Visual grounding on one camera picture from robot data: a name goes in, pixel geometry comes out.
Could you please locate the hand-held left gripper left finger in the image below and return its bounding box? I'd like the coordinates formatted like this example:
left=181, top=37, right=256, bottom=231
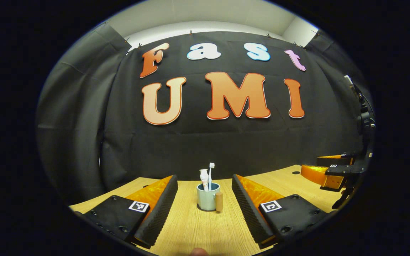
left=84, top=175, right=179, bottom=249

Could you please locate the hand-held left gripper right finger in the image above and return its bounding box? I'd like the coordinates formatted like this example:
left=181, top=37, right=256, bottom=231
left=232, top=174, right=330, bottom=249

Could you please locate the pale green cup wooden handle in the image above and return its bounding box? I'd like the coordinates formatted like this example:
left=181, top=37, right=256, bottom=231
left=196, top=182, right=224, bottom=213

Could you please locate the white toothpaste tube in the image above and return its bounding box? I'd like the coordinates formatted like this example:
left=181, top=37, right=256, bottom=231
left=199, top=169, right=210, bottom=191

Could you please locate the wooden desktop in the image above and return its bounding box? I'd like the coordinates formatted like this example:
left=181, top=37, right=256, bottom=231
left=69, top=165, right=344, bottom=256

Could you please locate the black backdrop cloth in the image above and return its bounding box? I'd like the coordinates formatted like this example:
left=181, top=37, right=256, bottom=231
left=36, top=23, right=374, bottom=205

